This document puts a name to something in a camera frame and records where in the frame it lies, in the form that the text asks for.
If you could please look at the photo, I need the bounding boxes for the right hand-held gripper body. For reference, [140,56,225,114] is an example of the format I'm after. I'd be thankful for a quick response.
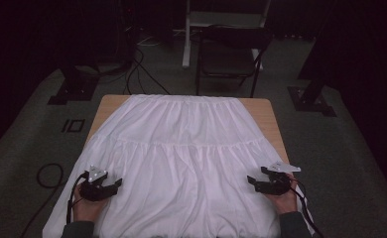
[254,161,302,196]

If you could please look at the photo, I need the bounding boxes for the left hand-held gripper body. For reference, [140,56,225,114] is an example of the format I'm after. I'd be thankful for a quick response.
[78,165,119,202]

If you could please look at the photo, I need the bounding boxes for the white skirt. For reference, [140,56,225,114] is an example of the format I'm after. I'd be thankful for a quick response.
[42,93,316,238]

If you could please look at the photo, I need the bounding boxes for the person's right hand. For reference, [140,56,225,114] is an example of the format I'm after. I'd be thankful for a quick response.
[264,173,299,216]

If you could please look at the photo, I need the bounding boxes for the person's left hand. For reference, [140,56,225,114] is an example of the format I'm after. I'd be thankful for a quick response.
[72,182,110,223]

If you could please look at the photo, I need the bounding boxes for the black stand base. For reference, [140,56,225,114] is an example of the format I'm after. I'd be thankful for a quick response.
[287,74,337,118]
[47,63,100,106]

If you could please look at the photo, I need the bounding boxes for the black folding chair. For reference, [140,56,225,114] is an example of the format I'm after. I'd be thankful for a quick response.
[194,24,274,99]

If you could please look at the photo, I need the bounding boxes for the left hand-held gripper cable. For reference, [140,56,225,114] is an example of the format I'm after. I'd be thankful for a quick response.
[65,172,90,226]

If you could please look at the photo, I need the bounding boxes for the hand-held gripper cable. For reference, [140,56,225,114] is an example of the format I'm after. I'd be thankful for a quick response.
[289,178,325,238]
[65,172,90,226]

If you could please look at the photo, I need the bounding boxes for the right hand-held gripper cable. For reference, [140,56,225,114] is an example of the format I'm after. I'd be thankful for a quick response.
[289,178,325,238]

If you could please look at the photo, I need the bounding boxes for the looped black floor cable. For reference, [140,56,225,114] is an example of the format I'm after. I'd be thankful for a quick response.
[18,162,72,238]

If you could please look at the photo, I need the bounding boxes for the black floor cables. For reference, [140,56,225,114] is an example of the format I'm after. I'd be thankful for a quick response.
[123,46,174,97]

